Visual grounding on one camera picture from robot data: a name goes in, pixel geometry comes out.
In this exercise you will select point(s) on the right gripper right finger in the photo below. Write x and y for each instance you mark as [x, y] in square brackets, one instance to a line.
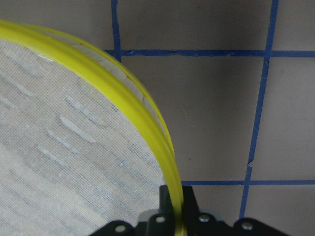
[190, 211]

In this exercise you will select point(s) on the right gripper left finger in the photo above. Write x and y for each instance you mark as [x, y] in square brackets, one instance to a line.
[166, 213]

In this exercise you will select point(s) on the yellow steamer layer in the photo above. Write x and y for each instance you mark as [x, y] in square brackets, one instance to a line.
[82, 142]

